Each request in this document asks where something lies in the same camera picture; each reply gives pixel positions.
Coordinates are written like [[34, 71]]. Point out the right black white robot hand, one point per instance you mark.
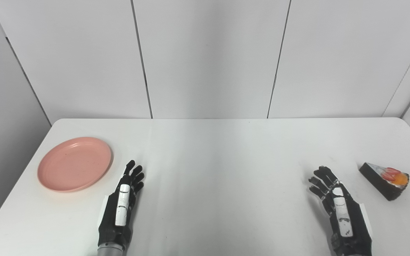
[[343, 213]]

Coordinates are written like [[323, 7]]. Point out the pink round plate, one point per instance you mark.
[[74, 164]]

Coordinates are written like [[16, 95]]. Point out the chocolate cake slice with fruit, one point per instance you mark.
[[386, 179]]

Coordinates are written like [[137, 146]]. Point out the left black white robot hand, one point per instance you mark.
[[121, 206]]

